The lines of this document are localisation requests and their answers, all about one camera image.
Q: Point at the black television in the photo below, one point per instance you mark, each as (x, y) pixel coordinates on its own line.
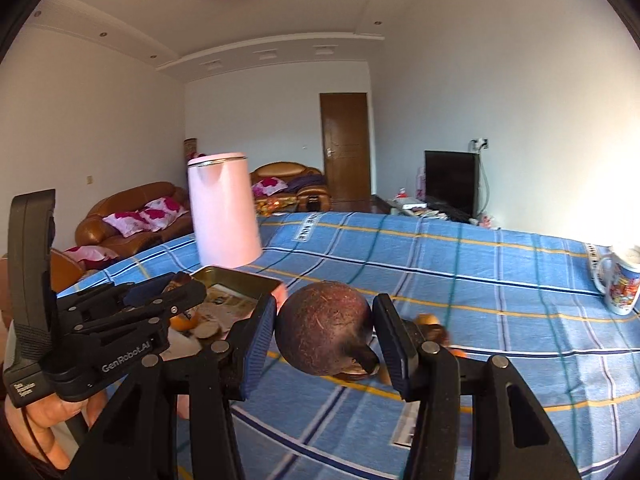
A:
(451, 182)

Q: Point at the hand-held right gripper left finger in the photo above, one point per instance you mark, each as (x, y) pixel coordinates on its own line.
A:
(259, 340)

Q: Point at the brown leather sofa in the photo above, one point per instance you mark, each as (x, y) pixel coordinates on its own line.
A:
(132, 210)

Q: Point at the brown leather armchair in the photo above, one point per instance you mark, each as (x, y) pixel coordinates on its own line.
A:
(292, 185)

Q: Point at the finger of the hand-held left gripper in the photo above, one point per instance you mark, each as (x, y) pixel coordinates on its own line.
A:
(170, 300)
(125, 291)

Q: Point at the pink electric kettle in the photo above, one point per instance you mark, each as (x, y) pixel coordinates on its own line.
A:
(225, 210)

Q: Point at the orange tangerine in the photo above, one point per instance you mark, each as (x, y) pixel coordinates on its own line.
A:
(181, 322)
(428, 320)

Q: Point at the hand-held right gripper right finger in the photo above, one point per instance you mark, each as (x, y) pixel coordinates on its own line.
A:
(392, 350)

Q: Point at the low television stand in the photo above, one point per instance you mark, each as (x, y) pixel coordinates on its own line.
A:
(425, 207)

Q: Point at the purple blanket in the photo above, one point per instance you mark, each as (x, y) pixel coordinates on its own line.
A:
(306, 182)

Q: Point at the white wall socket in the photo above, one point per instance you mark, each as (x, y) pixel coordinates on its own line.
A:
(480, 143)

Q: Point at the printed white mug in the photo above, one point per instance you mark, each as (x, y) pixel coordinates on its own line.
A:
(619, 280)

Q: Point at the metal tin tray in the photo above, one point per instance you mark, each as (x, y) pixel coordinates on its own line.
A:
(235, 287)

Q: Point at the person's left hand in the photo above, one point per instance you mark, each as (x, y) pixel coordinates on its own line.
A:
(42, 417)

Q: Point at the blue plaid tablecloth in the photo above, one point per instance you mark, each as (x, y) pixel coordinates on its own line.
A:
(450, 280)

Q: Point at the pink floral pillow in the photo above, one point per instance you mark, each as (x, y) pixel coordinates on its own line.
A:
(125, 222)
(268, 187)
(90, 255)
(165, 208)

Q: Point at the brown wooden door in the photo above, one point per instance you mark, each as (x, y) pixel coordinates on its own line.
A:
(346, 147)

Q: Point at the dark purple mangosteen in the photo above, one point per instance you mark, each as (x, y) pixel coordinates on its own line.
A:
(324, 327)

